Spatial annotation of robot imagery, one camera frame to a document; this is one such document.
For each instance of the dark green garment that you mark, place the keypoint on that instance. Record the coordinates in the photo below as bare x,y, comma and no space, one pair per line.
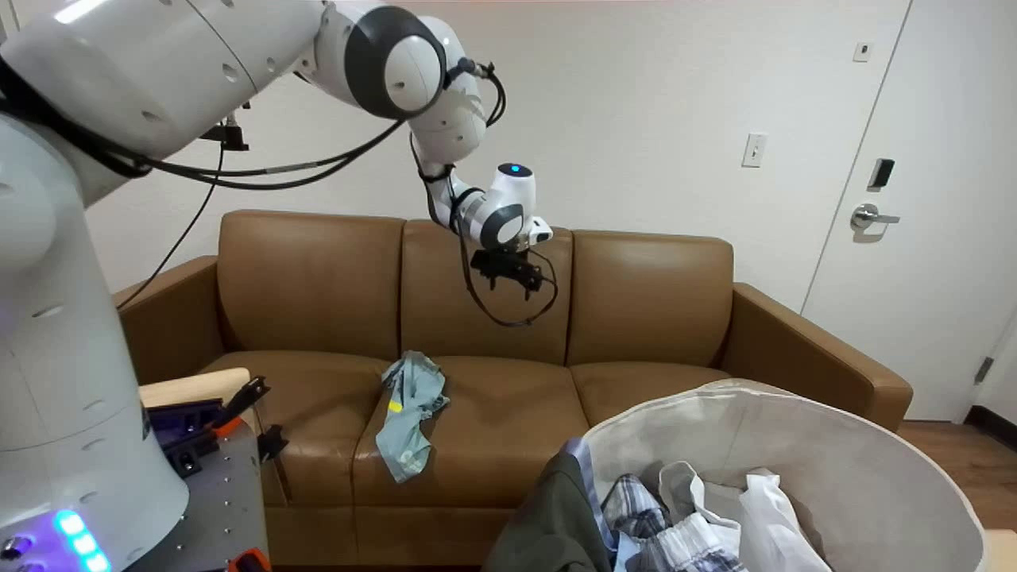
553,527

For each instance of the blue plaid shirt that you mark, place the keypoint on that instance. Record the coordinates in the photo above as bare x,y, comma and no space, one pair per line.
631,527

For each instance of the brown leather couch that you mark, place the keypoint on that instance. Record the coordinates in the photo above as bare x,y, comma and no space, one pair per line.
318,306

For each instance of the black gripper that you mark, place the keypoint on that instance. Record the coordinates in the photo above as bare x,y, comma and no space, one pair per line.
507,263

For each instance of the silver door handle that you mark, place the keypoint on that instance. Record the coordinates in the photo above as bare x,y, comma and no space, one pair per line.
866,216

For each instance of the light blue t-shirt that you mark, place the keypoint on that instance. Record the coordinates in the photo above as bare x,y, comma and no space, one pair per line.
414,395

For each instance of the black door card reader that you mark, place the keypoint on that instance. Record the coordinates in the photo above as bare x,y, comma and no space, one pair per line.
881,171

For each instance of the beige block on table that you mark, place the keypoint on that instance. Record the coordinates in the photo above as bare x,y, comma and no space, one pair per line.
191,389

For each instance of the white light switch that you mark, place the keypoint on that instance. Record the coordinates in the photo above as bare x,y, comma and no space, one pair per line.
754,150

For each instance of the white door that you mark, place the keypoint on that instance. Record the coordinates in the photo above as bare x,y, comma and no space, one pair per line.
936,293

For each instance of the grey perforated robot table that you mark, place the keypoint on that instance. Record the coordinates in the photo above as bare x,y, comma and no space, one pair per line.
224,526

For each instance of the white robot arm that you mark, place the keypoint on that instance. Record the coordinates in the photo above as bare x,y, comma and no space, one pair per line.
100,104

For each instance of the white fabric laundry bag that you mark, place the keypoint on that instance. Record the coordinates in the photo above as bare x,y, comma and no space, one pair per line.
866,495

